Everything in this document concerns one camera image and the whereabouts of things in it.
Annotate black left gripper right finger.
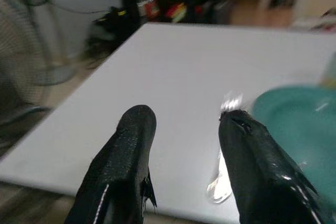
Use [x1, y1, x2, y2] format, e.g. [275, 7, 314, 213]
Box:
[218, 109, 326, 224]

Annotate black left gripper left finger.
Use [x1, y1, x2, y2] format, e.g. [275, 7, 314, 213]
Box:
[64, 104, 158, 224]

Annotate shiny metal spoon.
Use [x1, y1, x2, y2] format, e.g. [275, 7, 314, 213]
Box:
[206, 91, 244, 204]

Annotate teal round plate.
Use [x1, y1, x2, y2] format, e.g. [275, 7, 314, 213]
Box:
[252, 85, 336, 191]

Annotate white table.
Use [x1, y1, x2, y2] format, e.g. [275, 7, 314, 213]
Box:
[0, 22, 336, 224]

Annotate black bag with yellow tag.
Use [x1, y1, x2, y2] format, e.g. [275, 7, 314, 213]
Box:
[85, 6, 129, 54]

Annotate grey mesh chair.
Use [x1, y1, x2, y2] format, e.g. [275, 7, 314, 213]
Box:
[0, 0, 53, 130]

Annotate dark grey box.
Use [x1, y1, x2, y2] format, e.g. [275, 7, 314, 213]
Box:
[202, 0, 234, 25]

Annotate red yellow green package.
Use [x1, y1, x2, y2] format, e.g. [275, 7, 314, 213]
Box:
[164, 2, 188, 23]

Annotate grey standing fan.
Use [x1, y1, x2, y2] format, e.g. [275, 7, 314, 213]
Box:
[15, 0, 74, 86]

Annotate red and white package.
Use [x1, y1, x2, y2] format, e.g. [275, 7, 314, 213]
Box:
[135, 0, 160, 17]

